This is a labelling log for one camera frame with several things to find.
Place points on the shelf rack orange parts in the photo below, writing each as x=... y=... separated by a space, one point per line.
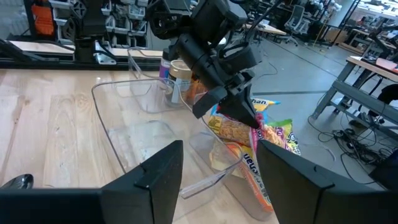
x=42 y=18

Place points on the green pink ramen packet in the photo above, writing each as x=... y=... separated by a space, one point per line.
x=280 y=137

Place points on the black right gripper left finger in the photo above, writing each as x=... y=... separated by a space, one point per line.
x=93 y=205

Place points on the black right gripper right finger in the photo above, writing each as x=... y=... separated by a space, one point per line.
x=311 y=199

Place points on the wooden workbench grey legs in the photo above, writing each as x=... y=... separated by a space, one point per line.
x=367 y=84

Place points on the yellow ramen packet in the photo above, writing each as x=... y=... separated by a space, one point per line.
x=233 y=130

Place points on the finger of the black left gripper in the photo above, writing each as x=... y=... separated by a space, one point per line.
x=242 y=109
x=208 y=104

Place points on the blue edged ramen packet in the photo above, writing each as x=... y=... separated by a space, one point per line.
x=264 y=103

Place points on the silver corner bracket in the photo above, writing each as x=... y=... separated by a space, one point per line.
x=104 y=56

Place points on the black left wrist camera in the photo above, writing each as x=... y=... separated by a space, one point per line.
x=168 y=18

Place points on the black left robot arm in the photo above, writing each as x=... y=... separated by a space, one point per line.
x=217 y=18

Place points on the grey office chair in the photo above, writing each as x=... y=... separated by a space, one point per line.
x=295 y=21

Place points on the purple label black lid bottle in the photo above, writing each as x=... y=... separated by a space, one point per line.
x=164 y=63

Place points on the wooden table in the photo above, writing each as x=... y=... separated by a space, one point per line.
x=264 y=28

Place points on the tan lid spice jar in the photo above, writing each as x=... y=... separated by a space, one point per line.
x=180 y=77

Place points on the dark steel spoon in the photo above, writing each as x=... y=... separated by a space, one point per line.
x=18 y=182

